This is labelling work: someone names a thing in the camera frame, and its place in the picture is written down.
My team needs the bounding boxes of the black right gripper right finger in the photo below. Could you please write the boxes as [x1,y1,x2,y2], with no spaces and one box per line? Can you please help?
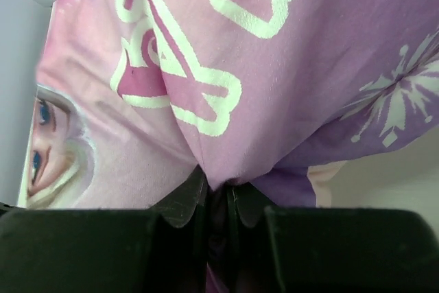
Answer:
[227,185,438,292]

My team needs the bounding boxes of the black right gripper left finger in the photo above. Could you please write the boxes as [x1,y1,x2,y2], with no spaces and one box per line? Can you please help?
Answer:
[1,167,208,292]

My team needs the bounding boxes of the purple Elsa print pillowcase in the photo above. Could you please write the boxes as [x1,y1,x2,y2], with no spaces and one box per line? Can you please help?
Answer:
[16,0,439,293]

